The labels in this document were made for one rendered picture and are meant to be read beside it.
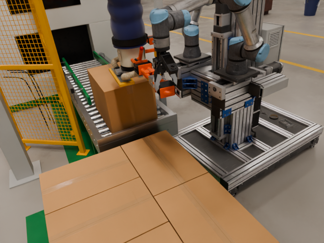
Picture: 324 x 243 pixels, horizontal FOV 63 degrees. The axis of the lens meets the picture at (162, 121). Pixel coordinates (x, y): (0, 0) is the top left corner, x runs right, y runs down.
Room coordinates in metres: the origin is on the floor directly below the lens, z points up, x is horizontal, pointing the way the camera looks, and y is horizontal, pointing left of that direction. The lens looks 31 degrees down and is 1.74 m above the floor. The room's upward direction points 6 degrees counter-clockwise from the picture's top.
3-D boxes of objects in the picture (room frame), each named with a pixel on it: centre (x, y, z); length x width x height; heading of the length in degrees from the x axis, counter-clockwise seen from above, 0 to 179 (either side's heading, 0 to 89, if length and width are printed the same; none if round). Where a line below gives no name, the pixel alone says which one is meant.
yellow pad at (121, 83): (1.72, 0.25, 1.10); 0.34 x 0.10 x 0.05; 19
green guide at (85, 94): (3.10, 1.06, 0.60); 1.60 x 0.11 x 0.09; 24
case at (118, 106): (2.13, 0.33, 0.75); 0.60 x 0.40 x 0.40; 23
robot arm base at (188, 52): (2.14, -0.30, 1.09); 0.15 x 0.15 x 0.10
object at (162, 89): (1.18, -0.03, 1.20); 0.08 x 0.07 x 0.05; 19
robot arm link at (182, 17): (1.27, -0.11, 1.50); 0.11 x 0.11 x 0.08; 34
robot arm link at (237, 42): (1.71, -0.55, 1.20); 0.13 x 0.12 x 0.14; 34
